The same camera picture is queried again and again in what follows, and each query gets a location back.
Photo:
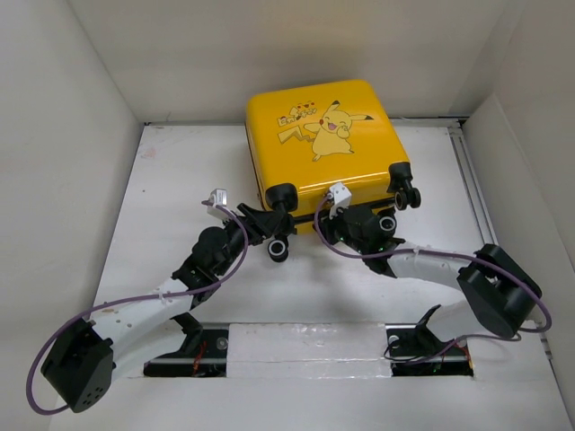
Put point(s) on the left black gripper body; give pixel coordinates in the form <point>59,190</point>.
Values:
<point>254,233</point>

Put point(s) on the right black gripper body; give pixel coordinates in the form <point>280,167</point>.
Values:
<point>337,230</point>

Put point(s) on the yellow hard-shell suitcase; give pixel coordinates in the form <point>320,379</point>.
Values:
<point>305,139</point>

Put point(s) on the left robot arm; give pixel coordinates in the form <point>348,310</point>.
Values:
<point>88,352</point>

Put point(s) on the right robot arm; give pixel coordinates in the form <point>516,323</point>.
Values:
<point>499,296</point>

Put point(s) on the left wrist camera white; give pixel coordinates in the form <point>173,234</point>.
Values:
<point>217,198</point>

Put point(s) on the aluminium frame rail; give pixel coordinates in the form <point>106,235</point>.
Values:
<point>471,183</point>

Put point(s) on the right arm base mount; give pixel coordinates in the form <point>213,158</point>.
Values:
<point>414,351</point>

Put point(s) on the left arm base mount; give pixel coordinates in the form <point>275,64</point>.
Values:
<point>202,354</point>

